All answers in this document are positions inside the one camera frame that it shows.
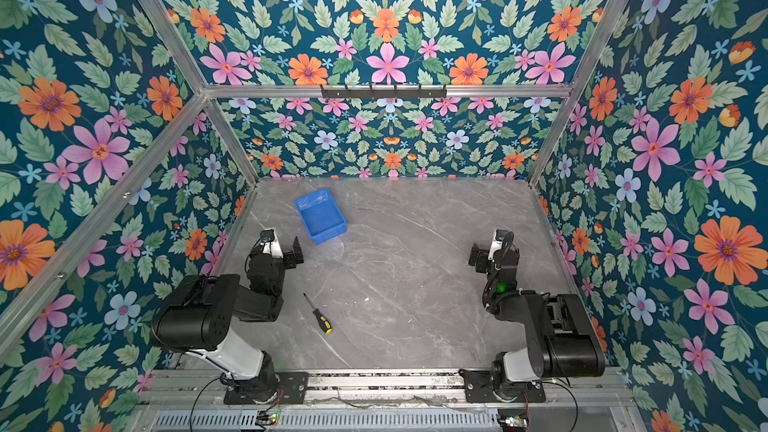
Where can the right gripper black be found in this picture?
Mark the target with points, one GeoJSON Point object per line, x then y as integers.
{"type": "Point", "coordinates": [482, 255]}

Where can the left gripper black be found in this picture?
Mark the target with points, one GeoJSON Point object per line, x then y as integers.
{"type": "Point", "coordinates": [288, 250]}

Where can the black yellow handled screwdriver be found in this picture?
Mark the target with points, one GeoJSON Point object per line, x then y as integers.
{"type": "Point", "coordinates": [323, 322]}

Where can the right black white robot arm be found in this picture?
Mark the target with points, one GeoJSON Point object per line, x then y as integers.
{"type": "Point", "coordinates": [559, 340]}

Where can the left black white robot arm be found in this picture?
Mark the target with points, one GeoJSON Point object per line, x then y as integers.
{"type": "Point", "coordinates": [196, 319]}

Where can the blue plastic bin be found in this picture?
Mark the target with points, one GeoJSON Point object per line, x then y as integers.
{"type": "Point", "coordinates": [321, 216]}

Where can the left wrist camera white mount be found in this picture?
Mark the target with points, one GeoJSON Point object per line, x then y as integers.
{"type": "Point", "coordinates": [269, 244]}

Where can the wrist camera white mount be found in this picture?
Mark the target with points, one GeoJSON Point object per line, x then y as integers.
{"type": "Point", "coordinates": [499, 242]}
{"type": "Point", "coordinates": [269, 244]}

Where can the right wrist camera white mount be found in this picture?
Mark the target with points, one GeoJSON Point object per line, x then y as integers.
{"type": "Point", "coordinates": [499, 242]}

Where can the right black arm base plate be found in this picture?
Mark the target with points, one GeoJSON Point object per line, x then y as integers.
{"type": "Point", "coordinates": [486, 386]}

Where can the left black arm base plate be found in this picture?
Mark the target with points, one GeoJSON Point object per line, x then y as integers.
{"type": "Point", "coordinates": [288, 388]}

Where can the aluminium front mounting rail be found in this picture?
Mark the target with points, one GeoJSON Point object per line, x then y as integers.
{"type": "Point", "coordinates": [441, 387]}

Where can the black wall hook rail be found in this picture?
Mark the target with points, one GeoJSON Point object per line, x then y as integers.
{"type": "Point", "coordinates": [371, 92]}

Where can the white slotted cable duct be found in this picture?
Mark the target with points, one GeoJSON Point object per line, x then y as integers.
{"type": "Point", "coordinates": [329, 420]}

